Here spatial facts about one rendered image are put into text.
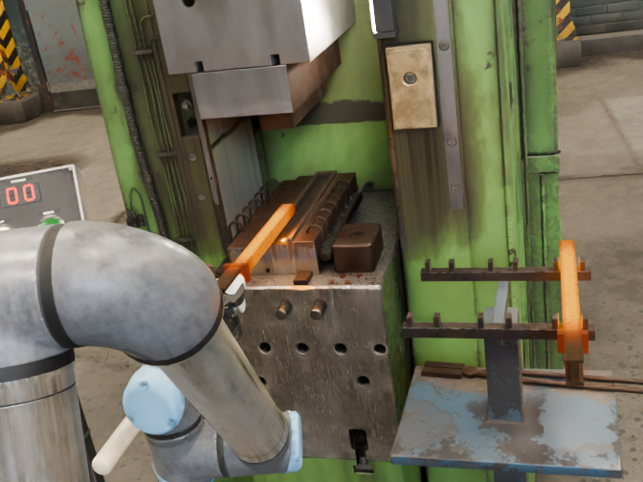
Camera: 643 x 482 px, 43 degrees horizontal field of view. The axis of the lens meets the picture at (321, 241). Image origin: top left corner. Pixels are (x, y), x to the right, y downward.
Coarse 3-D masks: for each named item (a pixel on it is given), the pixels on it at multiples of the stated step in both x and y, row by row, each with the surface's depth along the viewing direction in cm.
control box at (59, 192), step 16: (16, 176) 172; (32, 176) 172; (48, 176) 172; (64, 176) 173; (80, 176) 179; (0, 192) 171; (48, 192) 172; (64, 192) 172; (80, 192) 174; (0, 208) 171; (16, 208) 171; (32, 208) 171; (48, 208) 172; (64, 208) 172; (80, 208) 172; (0, 224) 170; (16, 224) 170; (32, 224) 171
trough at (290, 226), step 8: (320, 176) 207; (328, 176) 207; (312, 184) 201; (320, 184) 204; (312, 192) 199; (304, 200) 194; (312, 200) 194; (296, 208) 188; (304, 208) 189; (296, 216) 186; (288, 224) 182; (296, 224) 181; (280, 232) 177; (288, 232) 177
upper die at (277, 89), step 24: (336, 48) 191; (216, 72) 159; (240, 72) 158; (264, 72) 157; (288, 72) 156; (312, 72) 172; (216, 96) 161; (240, 96) 160; (264, 96) 159; (288, 96) 158
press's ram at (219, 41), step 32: (160, 0) 156; (192, 0) 154; (224, 0) 153; (256, 0) 151; (288, 0) 150; (320, 0) 161; (352, 0) 187; (160, 32) 159; (192, 32) 157; (224, 32) 155; (256, 32) 154; (288, 32) 152; (320, 32) 160; (192, 64) 160; (224, 64) 158; (256, 64) 156
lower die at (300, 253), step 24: (288, 192) 200; (336, 192) 195; (264, 216) 190; (312, 216) 183; (336, 216) 187; (240, 240) 179; (288, 240) 171; (312, 240) 170; (264, 264) 175; (288, 264) 174; (312, 264) 172
